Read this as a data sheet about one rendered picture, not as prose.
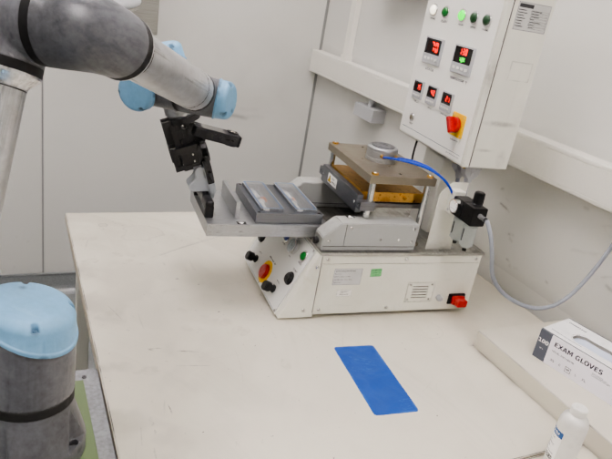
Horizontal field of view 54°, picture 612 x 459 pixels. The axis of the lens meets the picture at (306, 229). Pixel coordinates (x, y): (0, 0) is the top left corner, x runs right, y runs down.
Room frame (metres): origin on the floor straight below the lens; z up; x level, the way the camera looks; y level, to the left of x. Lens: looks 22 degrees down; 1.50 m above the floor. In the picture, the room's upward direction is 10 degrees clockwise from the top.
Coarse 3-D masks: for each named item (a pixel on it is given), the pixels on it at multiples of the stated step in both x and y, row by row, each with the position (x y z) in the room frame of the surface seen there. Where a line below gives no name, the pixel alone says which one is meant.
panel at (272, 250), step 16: (256, 240) 1.54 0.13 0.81; (272, 240) 1.47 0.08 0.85; (288, 240) 1.41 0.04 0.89; (304, 240) 1.35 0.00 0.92; (272, 256) 1.42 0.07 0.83; (288, 256) 1.36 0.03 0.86; (256, 272) 1.43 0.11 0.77; (272, 272) 1.37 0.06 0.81; (288, 288) 1.28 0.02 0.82; (272, 304) 1.29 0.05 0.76
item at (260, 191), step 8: (248, 184) 1.44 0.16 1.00; (256, 184) 1.45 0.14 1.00; (264, 184) 1.46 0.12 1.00; (256, 192) 1.39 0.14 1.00; (264, 192) 1.40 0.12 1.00; (264, 200) 1.34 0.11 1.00; (272, 200) 1.35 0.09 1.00; (264, 208) 1.30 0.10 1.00; (272, 208) 1.31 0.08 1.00; (280, 208) 1.31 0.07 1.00
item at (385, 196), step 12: (336, 168) 1.53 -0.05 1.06; (348, 168) 1.55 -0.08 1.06; (348, 180) 1.46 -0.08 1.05; (360, 180) 1.46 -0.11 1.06; (384, 192) 1.40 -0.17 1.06; (396, 192) 1.42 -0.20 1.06; (408, 192) 1.43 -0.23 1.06; (420, 192) 1.45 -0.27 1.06; (384, 204) 1.40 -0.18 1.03; (396, 204) 1.42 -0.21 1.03; (408, 204) 1.43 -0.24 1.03
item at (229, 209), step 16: (192, 192) 1.41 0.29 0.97; (224, 192) 1.39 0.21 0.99; (224, 208) 1.34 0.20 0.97; (240, 208) 1.36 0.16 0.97; (208, 224) 1.23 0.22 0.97; (224, 224) 1.24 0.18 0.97; (240, 224) 1.26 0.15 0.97; (256, 224) 1.27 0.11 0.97; (272, 224) 1.29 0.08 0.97; (288, 224) 1.31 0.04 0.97; (304, 224) 1.32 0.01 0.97; (320, 224) 1.34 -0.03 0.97
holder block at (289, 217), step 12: (240, 192) 1.41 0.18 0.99; (276, 192) 1.44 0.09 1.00; (252, 204) 1.33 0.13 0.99; (288, 204) 1.37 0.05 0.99; (252, 216) 1.30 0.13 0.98; (264, 216) 1.29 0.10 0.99; (276, 216) 1.30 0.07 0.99; (288, 216) 1.31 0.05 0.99; (300, 216) 1.32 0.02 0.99; (312, 216) 1.33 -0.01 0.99
